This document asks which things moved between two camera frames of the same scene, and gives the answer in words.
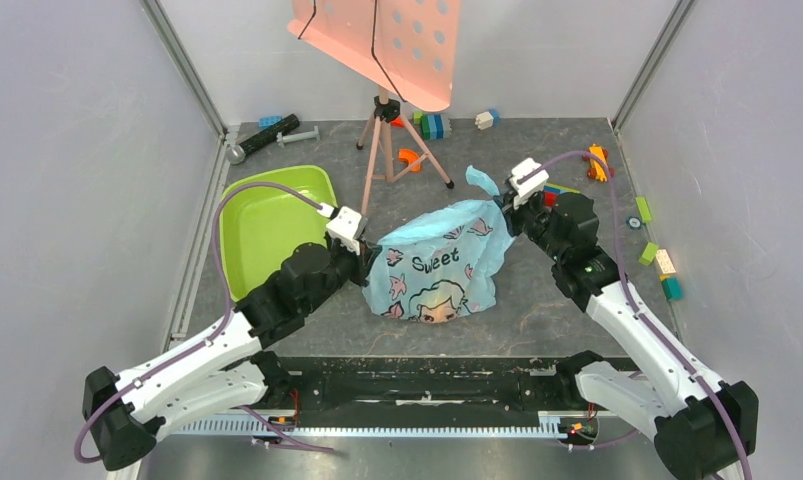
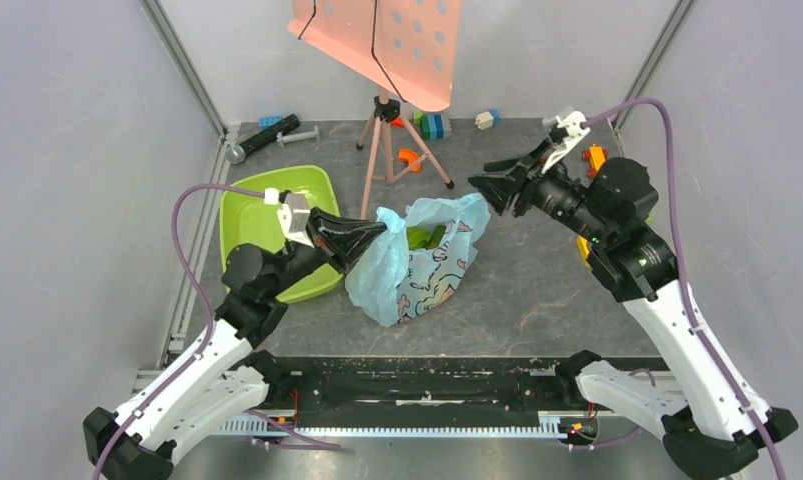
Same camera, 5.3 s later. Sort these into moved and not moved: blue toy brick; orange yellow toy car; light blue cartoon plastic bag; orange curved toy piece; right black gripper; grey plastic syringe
Moved: right black gripper; light blue cartoon plastic bag
Not moved: orange yellow toy car; blue toy brick; orange curved toy piece; grey plastic syringe
